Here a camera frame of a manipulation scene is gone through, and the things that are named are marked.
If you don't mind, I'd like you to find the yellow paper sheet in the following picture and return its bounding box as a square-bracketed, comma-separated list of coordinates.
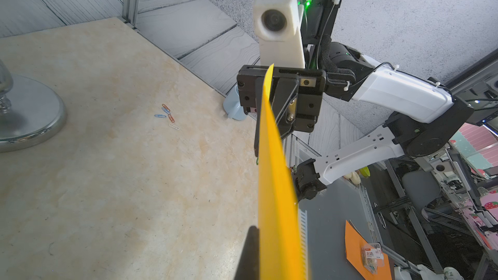
[258, 65, 304, 279]

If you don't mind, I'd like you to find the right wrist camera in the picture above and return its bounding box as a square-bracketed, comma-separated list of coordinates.
[253, 0, 305, 69]

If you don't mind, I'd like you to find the silver metal hanger stand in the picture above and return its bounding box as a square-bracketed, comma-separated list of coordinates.
[1, 62, 67, 152]

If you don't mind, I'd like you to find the light blue cup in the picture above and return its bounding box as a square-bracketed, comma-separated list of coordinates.
[223, 84, 247, 121]

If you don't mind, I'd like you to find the orange paper on floor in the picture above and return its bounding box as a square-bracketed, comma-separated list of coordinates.
[345, 221, 393, 280]

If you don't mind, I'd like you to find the white perforated cable rail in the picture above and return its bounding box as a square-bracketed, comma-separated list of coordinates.
[298, 209, 309, 280]

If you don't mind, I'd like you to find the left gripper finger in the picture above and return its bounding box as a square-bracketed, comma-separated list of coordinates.
[234, 226, 259, 280]

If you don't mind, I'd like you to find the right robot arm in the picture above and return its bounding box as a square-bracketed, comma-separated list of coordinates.
[237, 0, 473, 199]

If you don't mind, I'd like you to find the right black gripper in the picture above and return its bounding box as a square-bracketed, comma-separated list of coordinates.
[237, 66, 326, 158]

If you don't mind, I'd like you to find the grey office chair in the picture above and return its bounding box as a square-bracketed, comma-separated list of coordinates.
[402, 170, 441, 213]

